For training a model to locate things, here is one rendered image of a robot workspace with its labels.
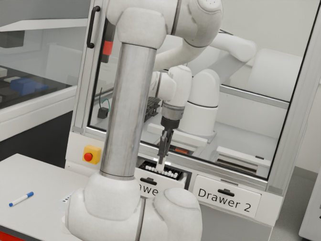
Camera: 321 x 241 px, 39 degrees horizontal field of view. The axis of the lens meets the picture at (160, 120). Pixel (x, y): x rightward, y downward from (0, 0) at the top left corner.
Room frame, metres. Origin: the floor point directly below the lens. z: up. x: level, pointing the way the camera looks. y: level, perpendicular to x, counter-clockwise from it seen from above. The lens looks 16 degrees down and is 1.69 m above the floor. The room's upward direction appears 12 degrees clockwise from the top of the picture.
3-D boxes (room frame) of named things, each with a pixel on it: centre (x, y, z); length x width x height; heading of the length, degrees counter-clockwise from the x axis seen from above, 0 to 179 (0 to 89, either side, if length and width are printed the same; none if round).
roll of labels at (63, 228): (1.51, 0.25, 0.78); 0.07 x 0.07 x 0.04
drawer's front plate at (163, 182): (1.80, -0.01, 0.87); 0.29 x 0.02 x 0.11; 77
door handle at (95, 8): (2.02, 0.38, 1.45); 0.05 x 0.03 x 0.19; 167
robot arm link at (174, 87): (1.78, -0.03, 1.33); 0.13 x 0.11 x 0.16; 92
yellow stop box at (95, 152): (1.99, 0.28, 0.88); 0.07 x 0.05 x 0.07; 77
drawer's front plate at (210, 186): (1.86, -0.35, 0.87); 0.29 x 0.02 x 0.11; 77
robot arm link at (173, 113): (1.78, -0.04, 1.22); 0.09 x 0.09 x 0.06
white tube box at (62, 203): (1.69, 0.27, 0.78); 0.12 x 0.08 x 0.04; 165
